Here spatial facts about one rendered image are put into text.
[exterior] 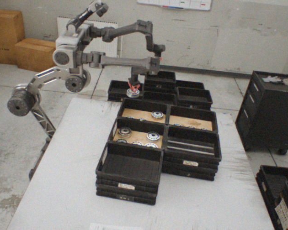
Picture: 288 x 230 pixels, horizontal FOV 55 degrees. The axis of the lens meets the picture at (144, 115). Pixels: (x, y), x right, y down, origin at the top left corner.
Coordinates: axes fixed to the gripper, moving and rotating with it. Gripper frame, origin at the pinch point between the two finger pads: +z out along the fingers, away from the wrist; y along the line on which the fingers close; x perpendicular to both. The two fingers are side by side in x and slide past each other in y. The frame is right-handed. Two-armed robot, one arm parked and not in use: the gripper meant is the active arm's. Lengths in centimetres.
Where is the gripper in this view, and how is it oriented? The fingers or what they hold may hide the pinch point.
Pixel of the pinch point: (133, 90)
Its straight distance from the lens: 228.9
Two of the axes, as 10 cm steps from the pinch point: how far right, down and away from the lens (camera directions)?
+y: -4.9, -5.3, 6.9
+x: -8.7, 2.1, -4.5
